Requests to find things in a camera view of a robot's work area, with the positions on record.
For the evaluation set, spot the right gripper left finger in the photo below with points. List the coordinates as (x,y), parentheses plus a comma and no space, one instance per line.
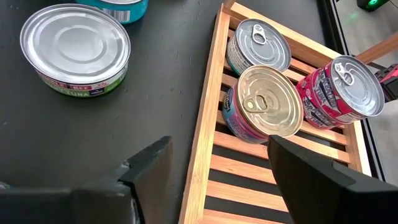
(149,174)

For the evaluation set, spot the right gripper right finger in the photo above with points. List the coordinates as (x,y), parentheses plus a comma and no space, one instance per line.
(311,186)

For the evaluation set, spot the blue salmon can gold lid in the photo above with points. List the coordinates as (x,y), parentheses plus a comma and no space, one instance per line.
(267,99)

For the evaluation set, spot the green white label tuna can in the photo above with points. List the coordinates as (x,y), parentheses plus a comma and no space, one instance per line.
(74,43)

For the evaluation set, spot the teal label tuna can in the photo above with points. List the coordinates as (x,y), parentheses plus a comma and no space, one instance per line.
(130,12)
(261,43)

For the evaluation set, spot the wooden slatted shelf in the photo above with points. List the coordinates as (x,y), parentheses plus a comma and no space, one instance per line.
(202,124)

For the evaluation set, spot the black device green light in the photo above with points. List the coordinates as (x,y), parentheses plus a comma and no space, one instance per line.
(371,3)

